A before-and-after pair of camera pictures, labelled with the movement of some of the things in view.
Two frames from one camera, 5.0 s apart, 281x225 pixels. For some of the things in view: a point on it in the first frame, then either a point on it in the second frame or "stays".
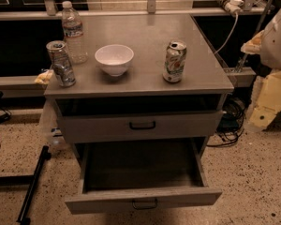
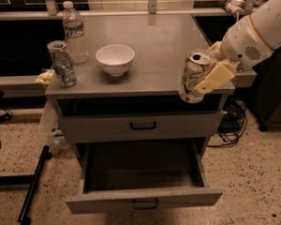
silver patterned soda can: (61, 63) stays
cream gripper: (277, 42) → (243, 43)
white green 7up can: (174, 61) → (197, 62)
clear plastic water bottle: (73, 33) stays
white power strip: (231, 5) stays
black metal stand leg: (45, 157) stays
